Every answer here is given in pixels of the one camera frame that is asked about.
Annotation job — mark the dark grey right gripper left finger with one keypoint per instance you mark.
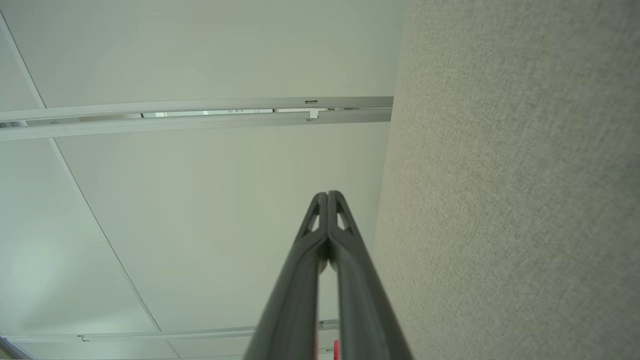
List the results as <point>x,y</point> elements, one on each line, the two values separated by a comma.
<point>295,310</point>

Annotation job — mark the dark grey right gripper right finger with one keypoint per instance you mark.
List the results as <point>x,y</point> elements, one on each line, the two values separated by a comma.
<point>360,310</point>

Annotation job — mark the grey partition frame post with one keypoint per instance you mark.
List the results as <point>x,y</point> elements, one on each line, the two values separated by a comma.
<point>150,129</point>
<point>175,333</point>

